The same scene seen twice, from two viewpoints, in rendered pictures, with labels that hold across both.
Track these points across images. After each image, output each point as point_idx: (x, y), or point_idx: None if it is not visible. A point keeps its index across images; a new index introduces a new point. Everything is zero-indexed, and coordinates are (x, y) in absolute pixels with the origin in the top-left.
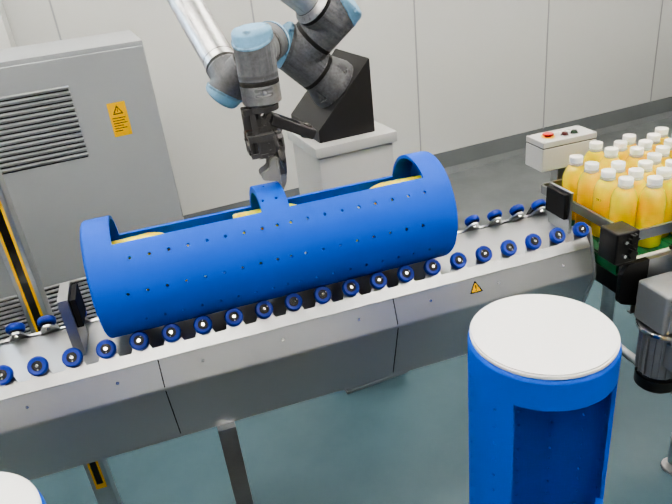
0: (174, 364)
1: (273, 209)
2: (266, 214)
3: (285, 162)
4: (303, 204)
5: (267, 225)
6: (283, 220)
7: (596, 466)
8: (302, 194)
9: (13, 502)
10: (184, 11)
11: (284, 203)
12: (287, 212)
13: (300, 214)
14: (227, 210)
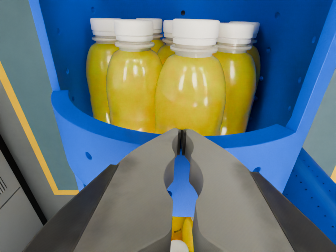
0: None
1: (280, 173)
2: (280, 185)
3: (328, 246)
4: (316, 88)
5: (289, 175)
6: (302, 144)
7: None
8: (29, 1)
9: None
10: None
11: (284, 147)
12: (302, 137)
13: (320, 100)
14: (77, 181)
